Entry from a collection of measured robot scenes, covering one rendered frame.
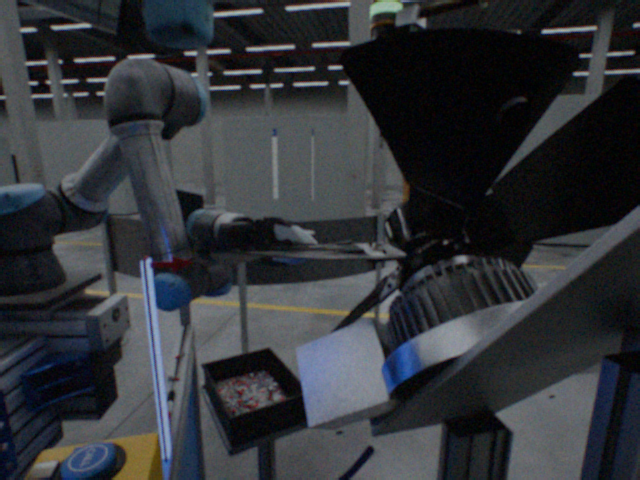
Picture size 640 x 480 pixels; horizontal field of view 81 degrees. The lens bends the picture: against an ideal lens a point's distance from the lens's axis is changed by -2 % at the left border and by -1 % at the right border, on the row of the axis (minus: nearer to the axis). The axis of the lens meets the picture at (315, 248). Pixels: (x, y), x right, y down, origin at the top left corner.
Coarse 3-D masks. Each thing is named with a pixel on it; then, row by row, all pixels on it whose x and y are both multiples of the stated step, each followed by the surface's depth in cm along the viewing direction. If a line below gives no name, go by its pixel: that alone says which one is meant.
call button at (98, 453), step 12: (96, 444) 33; (108, 444) 33; (72, 456) 32; (84, 456) 32; (96, 456) 32; (108, 456) 32; (72, 468) 30; (84, 468) 30; (96, 468) 30; (108, 468) 31
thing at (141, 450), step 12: (84, 444) 34; (120, 444) 34; (132, 444) 34; (144, 444) 34; (156, 444) 35; (48, 456) 33; (60, 456) 33; (120, 456) 33; (132, 456) 33; (144, 456) 33; (156, 456) 34; (60, 468) 31; (120, 468) 31; (132, 468) 32; (144, 468) 32; (156, 468) 34
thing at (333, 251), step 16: (224, 256) 57; (240, 256) 60; (256, 256) 64; (272, 256) 49; (288, 256) 50; (304, 256) 51; (320, 256) 53; (336, 256) 54; (352, 256) 55; (368, 256) 56
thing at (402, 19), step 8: (408, 8) 50; (416, 8) 49; (400, 16) 51; (408, 16) 50; (416, 16) 49; (400, 24) 51; (408, 24) 50; (416, 24) 50; (424, 24) 51; (392, 32) 51; (400, 32) 50
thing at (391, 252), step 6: (360, 246) 64; (366, 246) 64; (372, 246) 63; (384, 246) 64; (390, 246) 63; (372, 252) 59; (378, 252) 59; (390, 252) 59; (396, 252) 59; (402, 252) 59; (372, 258) 56; (378, 258) 57
